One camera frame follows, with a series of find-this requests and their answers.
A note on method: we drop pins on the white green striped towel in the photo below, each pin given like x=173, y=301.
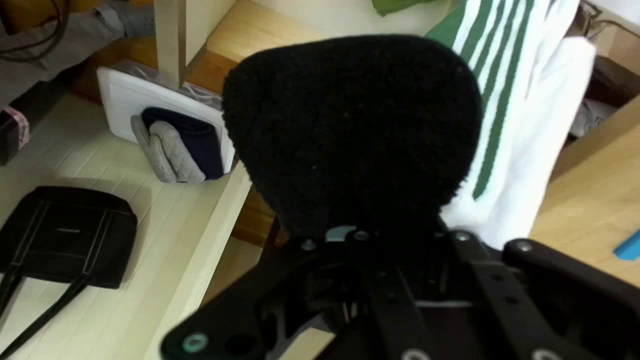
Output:
x=526, y=112

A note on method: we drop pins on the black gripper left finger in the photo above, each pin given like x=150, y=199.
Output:
x=266, y=301

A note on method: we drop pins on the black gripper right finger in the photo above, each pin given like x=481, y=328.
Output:
x=532, y=301

